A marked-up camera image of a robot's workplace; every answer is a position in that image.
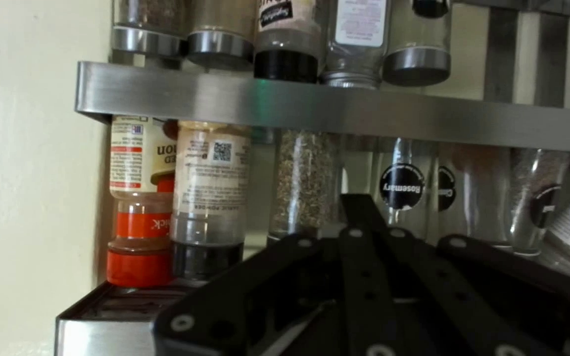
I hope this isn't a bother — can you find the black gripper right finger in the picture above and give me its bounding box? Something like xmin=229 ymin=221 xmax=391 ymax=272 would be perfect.
xmin=385 ymin=225 xmax=570 ymax=356

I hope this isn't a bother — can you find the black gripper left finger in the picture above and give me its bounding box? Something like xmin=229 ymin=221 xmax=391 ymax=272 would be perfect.
xmin=153 ymin=191 xmax=405 ymax=356

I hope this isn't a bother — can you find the black-capped spice bottle QR label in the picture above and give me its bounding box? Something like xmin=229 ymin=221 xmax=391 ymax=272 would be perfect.
xmin=167 ymin=120 xmax=252 ymax=282

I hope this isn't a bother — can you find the red-capped spice bottle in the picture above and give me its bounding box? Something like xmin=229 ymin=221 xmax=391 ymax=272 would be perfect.
xmin=104 ymin=114 xmax=177 ymax=290

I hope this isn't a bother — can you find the black-capped labelled spice jar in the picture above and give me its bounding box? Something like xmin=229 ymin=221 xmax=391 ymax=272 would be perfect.
xmin=250 ymin=0 xmax=324 ymax=84

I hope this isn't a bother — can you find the glass spice jar steel lid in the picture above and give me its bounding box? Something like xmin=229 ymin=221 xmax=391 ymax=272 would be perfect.
xmin=381 ymin=0 xmax=452 ymax=88
xmin=183 ymin=0 xmax=256 ymax=68
xmin=108 ymin=0 xmax=187 ymax=68

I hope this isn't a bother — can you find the white-labelled spice jar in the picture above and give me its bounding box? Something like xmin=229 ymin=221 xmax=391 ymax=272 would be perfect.
xmin=320 ymin=0 xmax=393 ymax=90

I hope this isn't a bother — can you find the empty clear glass jar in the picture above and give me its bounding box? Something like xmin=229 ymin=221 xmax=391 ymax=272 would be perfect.
xmin=502 ymin=146 xmax=567 ymax=256

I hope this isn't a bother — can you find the glass pepper jar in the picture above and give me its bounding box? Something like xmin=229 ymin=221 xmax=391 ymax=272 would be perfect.
xmin=266 ymin=126 xmax=343 ymax=242

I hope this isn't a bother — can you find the glass jar black round label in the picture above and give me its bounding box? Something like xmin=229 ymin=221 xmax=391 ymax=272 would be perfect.
xmin=430 ymin=144 xmax=472 ymax=240
xmin=371 ymin=136 xmax=432 ymax=233

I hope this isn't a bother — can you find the steel wall spice rack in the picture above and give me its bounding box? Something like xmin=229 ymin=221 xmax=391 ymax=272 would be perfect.
xmin=52 ymin=0 xmax=570 ymax=356

